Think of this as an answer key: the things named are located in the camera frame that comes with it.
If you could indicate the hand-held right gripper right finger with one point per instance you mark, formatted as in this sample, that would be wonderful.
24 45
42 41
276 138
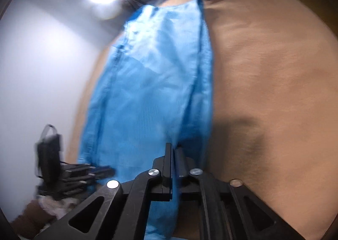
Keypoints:
181 168

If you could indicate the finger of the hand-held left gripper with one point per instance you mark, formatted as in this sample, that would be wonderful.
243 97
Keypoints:
103 172

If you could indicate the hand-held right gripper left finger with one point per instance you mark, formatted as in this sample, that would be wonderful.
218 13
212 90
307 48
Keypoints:
167 171

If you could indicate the light blue zip jacket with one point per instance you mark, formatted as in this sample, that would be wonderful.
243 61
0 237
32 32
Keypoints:
153 84

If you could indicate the person's left forearm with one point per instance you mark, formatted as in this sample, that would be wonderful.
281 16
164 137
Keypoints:
29 221

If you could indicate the person's left hand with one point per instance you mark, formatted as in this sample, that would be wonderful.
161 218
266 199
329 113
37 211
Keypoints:
58 205

